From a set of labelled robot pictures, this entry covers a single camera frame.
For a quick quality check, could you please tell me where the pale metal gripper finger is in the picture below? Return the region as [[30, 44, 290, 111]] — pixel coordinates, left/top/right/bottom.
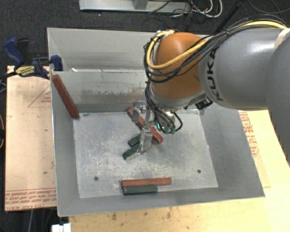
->
[[132, 108, 141, 124], [139, 128, 152, 155]]

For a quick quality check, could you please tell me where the red-brown flat block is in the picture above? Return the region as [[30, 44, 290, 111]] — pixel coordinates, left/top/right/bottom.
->
[[51, 74, 80, 118], [121, 177, 172, 188], [127, 108, 165, 145]]

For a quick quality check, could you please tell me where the dark green flat block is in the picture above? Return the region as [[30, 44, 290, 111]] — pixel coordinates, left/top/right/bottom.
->
[[127, 133, 142, 147], [122, 144, 142, 160], [122, 185, 158, 195]]

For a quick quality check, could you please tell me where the grey metal bin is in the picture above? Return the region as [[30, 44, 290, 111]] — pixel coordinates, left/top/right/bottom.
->
[[47, 27, 265, 218]]

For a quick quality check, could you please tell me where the brown cardboard board red print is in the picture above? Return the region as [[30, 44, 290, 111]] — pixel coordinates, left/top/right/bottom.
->
[[4, 65, 272, 212]]

